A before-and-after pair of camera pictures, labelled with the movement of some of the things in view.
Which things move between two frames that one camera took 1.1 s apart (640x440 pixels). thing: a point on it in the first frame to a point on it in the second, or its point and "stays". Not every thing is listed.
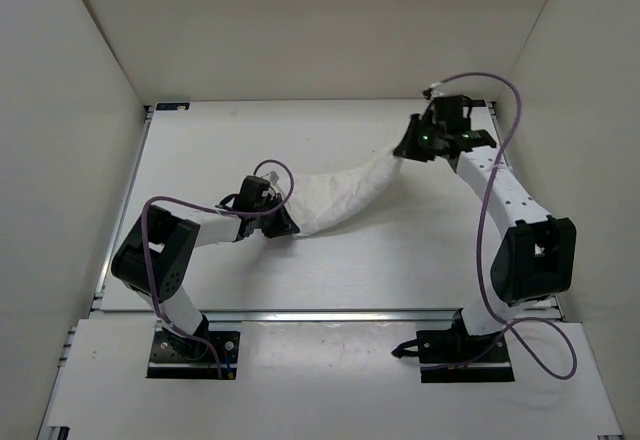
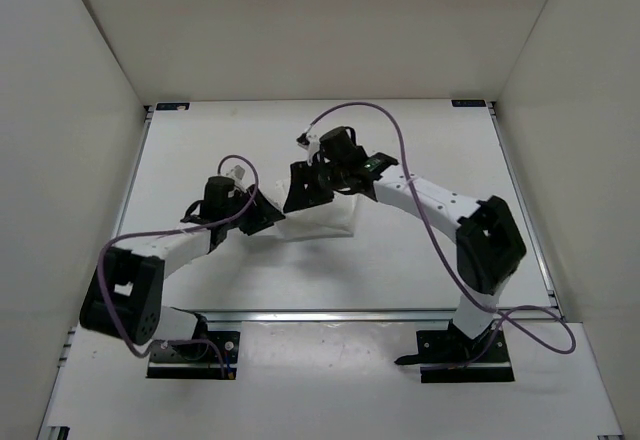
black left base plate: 206,355 stays
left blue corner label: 173,106 stays
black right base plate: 447,355 stays
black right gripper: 406,148 to 304,190
